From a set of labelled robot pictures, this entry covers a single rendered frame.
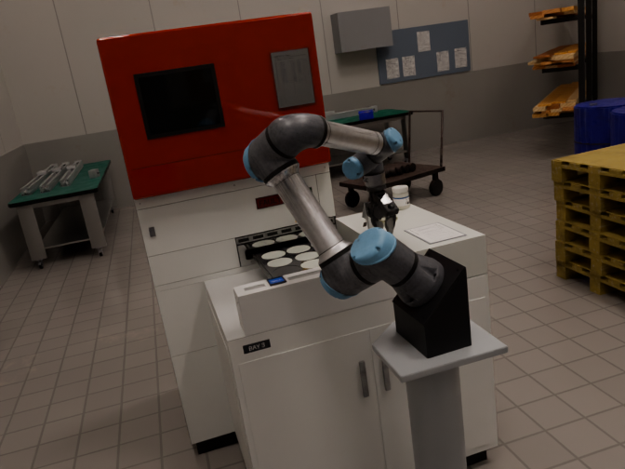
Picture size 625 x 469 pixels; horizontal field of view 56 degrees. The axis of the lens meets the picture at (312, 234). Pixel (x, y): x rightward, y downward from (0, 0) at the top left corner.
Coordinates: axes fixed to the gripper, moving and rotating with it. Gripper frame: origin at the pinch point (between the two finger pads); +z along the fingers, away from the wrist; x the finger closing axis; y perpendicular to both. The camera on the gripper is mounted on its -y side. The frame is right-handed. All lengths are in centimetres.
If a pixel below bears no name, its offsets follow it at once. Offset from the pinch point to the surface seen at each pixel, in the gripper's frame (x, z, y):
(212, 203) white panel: 54, -19, 48
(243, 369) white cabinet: 63, 25, -14
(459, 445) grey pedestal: 9, 51, -53
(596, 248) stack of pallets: -167, 75, 88
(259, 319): 53, 9, -14
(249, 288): 54, 0, -9
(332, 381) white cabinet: 34, 40, -14
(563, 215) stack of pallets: -171, 61, 121
